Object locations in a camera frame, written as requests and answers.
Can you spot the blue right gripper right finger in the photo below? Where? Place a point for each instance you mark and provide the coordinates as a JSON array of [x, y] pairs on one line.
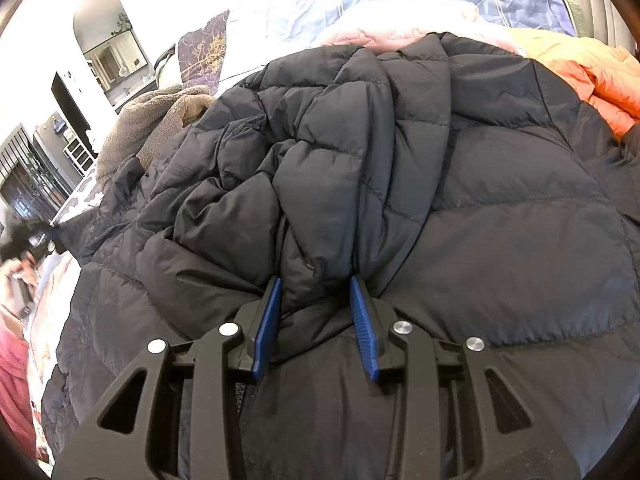
[[367, 327]]

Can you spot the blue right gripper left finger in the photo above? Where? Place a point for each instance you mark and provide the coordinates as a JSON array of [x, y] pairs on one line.
[[267, 329]]

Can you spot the black puffer jacket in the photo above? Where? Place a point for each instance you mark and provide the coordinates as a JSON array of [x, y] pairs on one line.
[[468, 187]]

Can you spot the dark cabinet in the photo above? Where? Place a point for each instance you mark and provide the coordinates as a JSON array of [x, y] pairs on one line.
[[30, 184]]

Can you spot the brown fleece garment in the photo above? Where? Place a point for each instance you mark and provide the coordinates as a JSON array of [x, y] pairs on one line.
[[146, 124]]

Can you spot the pink fleece sleeve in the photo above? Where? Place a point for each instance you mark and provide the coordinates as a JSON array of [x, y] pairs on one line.
[[15, 398]]

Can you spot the dark floral pillow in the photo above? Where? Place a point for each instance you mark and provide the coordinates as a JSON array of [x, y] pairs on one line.
[[201, 53]]

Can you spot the pink folded garment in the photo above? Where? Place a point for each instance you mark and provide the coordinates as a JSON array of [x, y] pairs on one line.
[[389, 25]]

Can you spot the orange puffer jacket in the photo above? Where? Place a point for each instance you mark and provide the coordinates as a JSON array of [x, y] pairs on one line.
[[605, 77]]

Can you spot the wall mirror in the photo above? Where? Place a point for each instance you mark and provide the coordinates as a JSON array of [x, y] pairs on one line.
[[115, 59]]

